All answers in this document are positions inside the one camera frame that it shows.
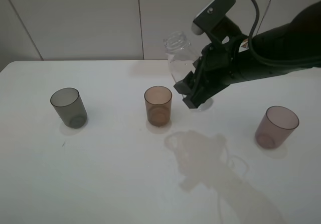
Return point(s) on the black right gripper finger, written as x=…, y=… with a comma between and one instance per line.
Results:
x=187, y=84

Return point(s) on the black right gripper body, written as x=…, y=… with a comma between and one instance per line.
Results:
x=218, y=67

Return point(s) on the clear plastic water bottle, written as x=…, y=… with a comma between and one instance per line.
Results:
x=181, y=55

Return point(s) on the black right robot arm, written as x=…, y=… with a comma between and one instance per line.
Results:
x=297, y=40

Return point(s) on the brown translucent plastic cup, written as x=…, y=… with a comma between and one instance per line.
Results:
x=158, y=102

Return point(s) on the mauve translucent plastic cup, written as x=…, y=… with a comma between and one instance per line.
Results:
x=275, y=127

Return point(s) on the grey translucent plastic cup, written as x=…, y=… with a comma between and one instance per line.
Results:
x=69, y=106

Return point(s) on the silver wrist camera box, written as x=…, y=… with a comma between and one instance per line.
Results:
x=213, y=11

